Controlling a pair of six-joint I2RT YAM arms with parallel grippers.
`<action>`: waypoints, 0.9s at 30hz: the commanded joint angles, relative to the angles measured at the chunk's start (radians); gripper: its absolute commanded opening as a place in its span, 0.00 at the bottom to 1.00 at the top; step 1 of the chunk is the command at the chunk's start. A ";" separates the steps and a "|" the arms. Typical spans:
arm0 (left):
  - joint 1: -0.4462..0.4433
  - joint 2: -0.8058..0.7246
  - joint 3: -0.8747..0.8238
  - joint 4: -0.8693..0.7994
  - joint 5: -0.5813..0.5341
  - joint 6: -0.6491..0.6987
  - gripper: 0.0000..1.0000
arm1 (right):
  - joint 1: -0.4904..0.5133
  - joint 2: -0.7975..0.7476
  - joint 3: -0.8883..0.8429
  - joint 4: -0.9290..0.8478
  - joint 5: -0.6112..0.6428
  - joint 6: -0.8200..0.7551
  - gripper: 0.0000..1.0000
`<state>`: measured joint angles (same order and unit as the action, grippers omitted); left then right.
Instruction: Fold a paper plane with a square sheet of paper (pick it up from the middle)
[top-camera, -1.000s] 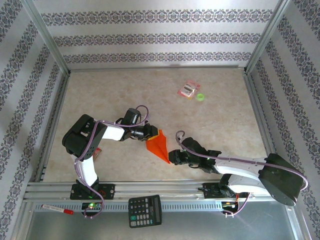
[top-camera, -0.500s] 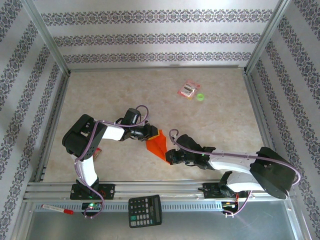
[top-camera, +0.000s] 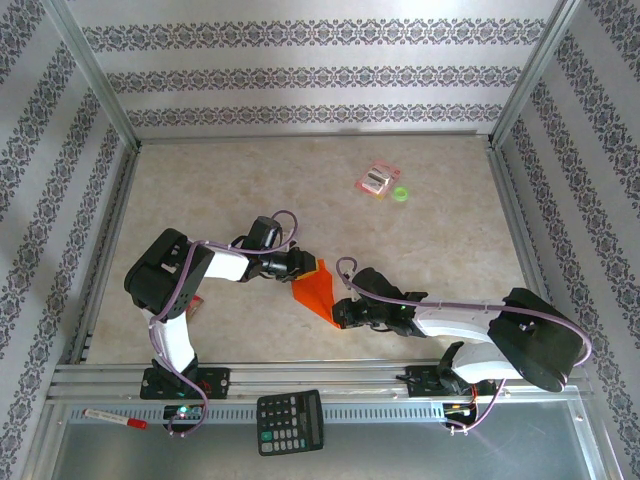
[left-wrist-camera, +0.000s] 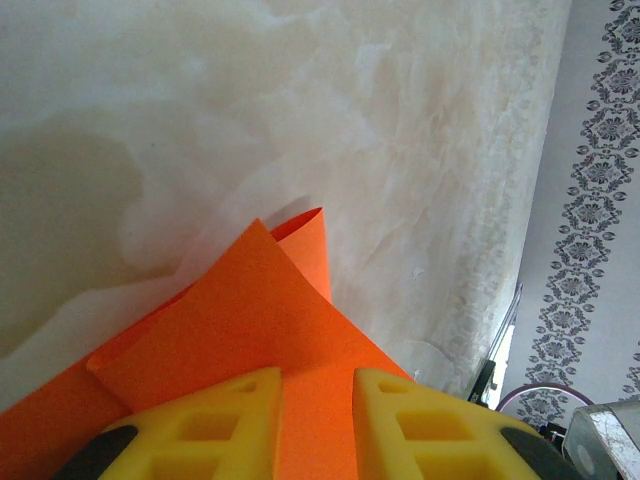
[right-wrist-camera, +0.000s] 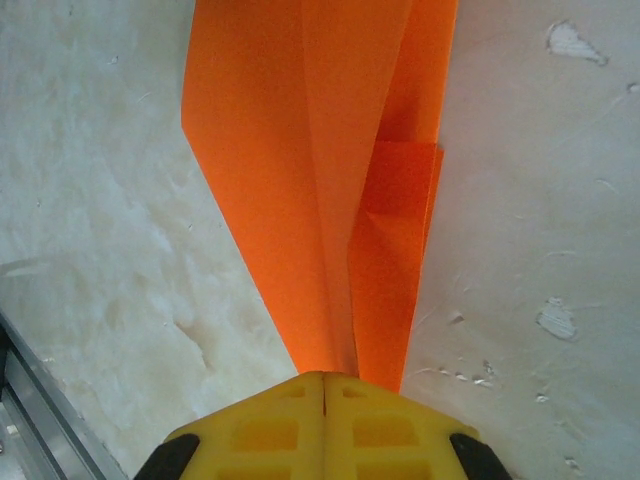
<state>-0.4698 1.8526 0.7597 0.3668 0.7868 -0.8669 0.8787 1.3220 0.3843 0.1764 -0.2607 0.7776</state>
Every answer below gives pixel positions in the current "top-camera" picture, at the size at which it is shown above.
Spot orange paper sheet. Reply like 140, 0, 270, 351
291, 258, 345, 330

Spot grey metal sheet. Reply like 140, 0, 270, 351
47, 399, 609, 480

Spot pink battery blister pack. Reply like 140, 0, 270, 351
353, 158, 403, 201

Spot black calculator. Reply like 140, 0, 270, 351
255, 388, 326, 457

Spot white marker with red cap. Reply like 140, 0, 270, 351
82, 408, 149, 430

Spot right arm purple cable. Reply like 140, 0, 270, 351
335, 256, 594, 436

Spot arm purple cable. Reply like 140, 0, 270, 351
335, 256, 594, 436
148, 209, 301, 439

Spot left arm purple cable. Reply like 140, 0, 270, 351
148, 209, 301, 439

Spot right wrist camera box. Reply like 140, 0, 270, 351
351, 266, 404, 304

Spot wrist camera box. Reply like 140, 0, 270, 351
351, 266, 404, 304
245, 215, 284, 252

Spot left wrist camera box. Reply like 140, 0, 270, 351
245, 215, 284, 252

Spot aluminium mounting rail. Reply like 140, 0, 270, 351
47, 362, 594, 401

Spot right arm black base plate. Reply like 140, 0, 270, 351
405, 364, 499, 400

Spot grey slotted cable duct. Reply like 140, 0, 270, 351
67, 402, 449, 426

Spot aluminium rear rail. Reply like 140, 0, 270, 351
135, 130, 494, 147

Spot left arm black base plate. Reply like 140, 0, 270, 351
139, 367, 232, 401

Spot aluminium side rail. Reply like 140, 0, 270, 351
67, 142, 144, 365
485, 139, 571, 361

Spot aluminium frame post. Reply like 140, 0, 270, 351
40, 0, 142, 151
487, 0, 584, 147

